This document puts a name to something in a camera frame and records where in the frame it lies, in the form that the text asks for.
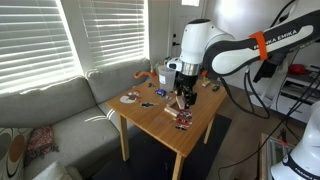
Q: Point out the red patterned cloth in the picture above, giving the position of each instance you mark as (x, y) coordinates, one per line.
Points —
(40, 143)

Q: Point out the orange plush squid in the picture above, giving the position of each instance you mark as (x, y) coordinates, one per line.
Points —
(141, 75)

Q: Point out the turtle sticker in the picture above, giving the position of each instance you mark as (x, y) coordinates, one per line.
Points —
(166, 97)

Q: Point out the circle patterned pillow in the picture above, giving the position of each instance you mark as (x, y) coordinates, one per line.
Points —
(13, 153)

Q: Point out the cream leather sofa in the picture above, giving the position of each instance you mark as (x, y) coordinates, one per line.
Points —
(53, 171)

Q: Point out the black cat sticker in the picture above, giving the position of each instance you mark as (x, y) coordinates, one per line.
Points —
(147, 104)

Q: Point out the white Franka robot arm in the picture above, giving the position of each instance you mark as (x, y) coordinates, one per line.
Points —
(226, 56)

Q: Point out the grey fabric sofa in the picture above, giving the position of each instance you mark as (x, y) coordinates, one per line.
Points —
(60, 103)

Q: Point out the red round object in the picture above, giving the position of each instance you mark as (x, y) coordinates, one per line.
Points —
(296, 69)

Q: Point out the black hanging cloth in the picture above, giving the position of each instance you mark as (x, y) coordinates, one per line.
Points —
(266, 71)

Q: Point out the white pedestal stand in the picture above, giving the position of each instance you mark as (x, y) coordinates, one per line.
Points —
(278, 90)

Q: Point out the light wooden table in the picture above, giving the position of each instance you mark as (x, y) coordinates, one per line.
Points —
(156, 123)

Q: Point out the elf sticker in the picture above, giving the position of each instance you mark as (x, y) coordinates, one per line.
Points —
(186, 115)

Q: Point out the blue toy car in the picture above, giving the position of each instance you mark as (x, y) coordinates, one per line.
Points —
(160, 92)

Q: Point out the aluminium frame cart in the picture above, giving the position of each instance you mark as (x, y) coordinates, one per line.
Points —
(270, 156)

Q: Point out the small dark sticker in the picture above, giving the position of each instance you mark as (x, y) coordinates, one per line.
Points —
(151, 85)

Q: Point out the pale wooden block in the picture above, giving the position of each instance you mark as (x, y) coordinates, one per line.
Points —
(180, 102)
(170, 111)
(206, 83)

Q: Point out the white door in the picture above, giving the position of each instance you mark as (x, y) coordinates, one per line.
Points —
(180, 20)

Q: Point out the dark blue rug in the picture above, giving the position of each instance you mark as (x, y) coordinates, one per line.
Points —
(150, 166)

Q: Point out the white shelf unit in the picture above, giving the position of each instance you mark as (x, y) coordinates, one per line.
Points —
(300, 106)

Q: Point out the black remote control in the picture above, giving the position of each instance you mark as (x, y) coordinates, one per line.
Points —
(216, 88)

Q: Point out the translucent plastic cup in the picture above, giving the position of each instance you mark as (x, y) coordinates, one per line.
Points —
(166, 78)

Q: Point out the small red candy packet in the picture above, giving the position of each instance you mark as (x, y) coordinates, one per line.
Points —
(183, 124)

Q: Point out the orange wrist mount piece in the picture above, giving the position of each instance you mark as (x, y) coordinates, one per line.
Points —
(203, 73)

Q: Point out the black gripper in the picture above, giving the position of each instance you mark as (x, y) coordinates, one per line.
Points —
(187, 83)

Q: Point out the white window blinds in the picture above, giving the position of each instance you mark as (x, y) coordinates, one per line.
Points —
(113, 30)
(33, 43)

